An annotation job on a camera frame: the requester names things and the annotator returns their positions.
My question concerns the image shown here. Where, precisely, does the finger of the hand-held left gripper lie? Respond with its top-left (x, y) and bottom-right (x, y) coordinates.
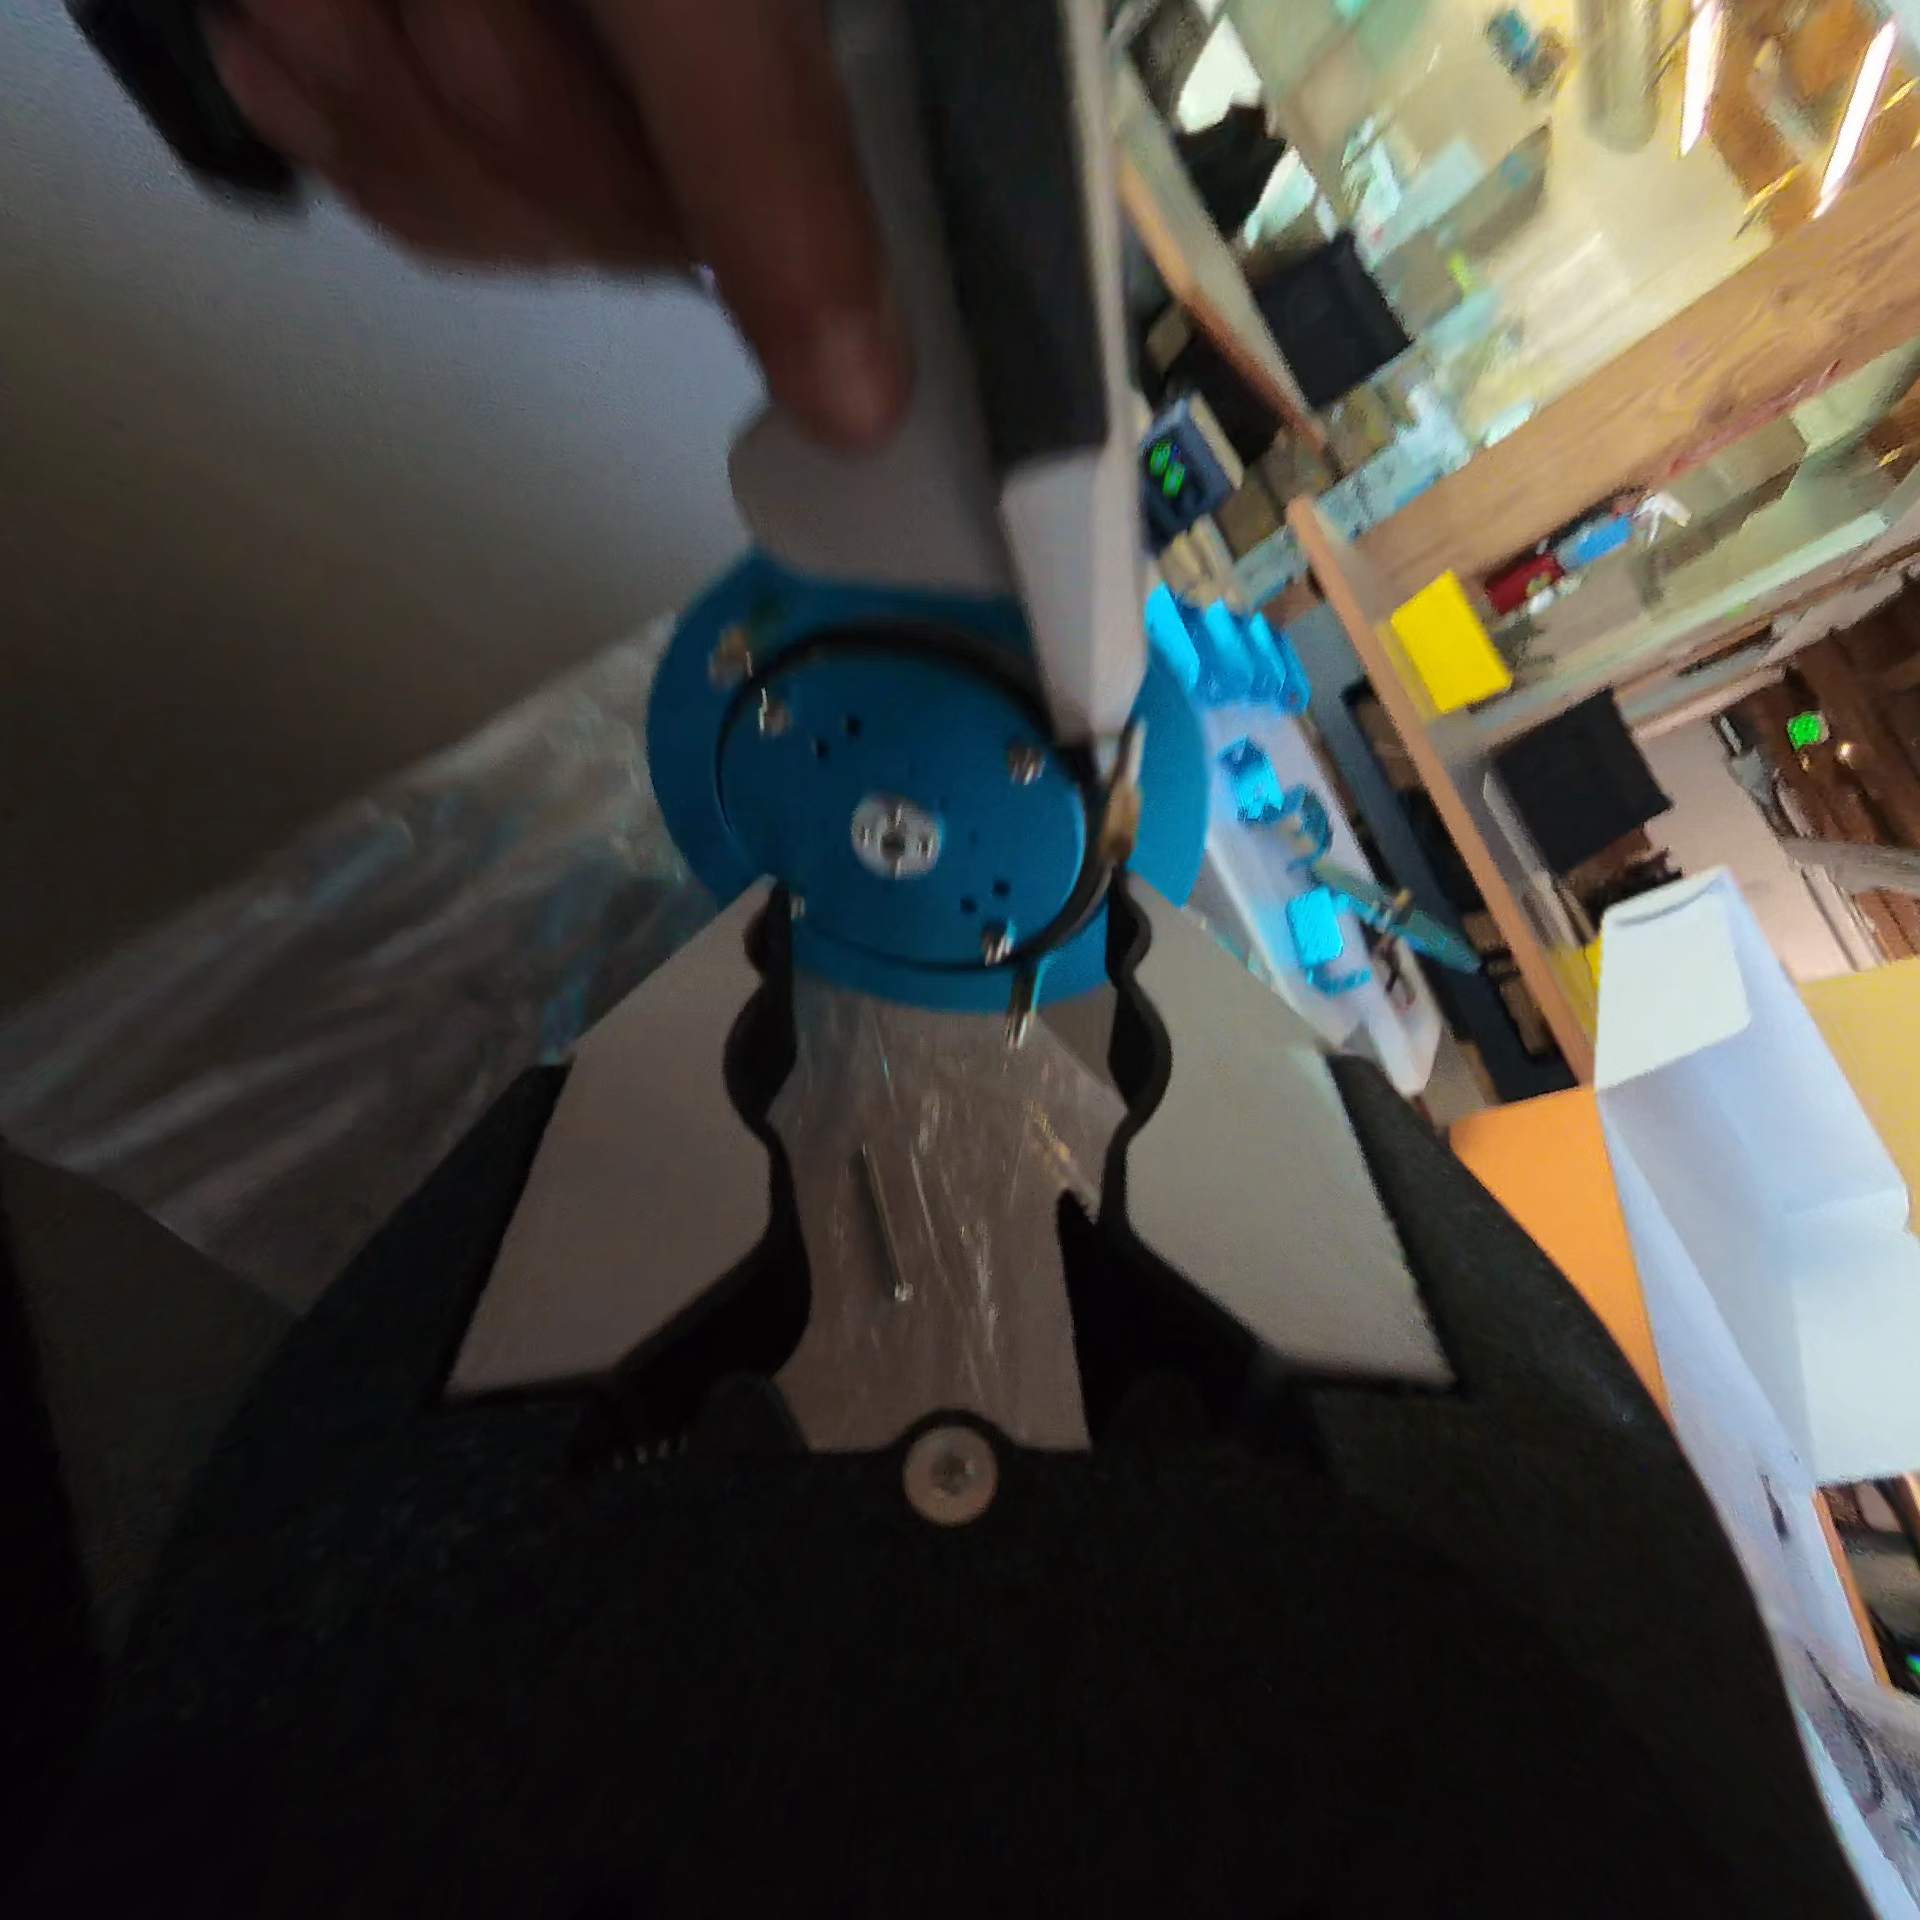
top-left (996, 0), bottom-right (1159, 748)

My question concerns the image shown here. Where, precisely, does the white foam tray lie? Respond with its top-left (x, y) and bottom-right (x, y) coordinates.
top-left (1186, 600), bottom-right (1442, 1097)

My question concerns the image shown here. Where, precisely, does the person's left hand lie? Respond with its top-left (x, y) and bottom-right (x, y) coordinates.
top-left (193, 0), bottom-right (916, 447)

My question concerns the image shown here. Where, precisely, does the black device with green display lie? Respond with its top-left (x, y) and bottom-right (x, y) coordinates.
top-left (1133, 398), bottom-right (1242, 548)

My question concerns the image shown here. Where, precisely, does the orange and white cardboard box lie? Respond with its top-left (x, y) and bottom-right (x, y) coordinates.
top-left (1446, 867), bottom-right (1920, 1920)

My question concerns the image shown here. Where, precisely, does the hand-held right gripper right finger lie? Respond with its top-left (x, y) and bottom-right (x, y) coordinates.
top-left (1057, 875), bottom-right (1457, 1455)

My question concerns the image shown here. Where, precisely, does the yellow box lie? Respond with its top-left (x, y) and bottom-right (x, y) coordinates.
top-left (1385, 568), bottom-right (1516, 717)

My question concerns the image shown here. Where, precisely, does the brass hex standoff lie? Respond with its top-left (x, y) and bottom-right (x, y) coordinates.
top-left (1092, 717), bottom-right (1155, 871)

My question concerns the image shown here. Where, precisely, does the blue metal turntable disc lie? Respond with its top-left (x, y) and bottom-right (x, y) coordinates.
top-left (645, 545), bottom-right (1215, 1015)

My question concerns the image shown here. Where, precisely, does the teal metal part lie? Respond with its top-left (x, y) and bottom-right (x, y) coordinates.
top-left (1326, 877), bottom-right (1485, 978)

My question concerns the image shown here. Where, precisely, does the blue metal L bracket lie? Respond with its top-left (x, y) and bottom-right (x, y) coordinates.
top-left (1216, 743), bottom-right (1337, 893)

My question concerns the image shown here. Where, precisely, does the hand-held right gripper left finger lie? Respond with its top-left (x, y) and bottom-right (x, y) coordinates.
top-left (442, 883), bottom-right (820, 1450)

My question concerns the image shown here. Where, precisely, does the small metal rod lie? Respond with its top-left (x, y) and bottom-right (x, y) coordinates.
top-left (850, 1143), bottom-right (919, 1307)

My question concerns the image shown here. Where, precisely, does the large clear plastic bag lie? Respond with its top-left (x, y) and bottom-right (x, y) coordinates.
top-left (0, 615), bottom-right (1126, 1458)

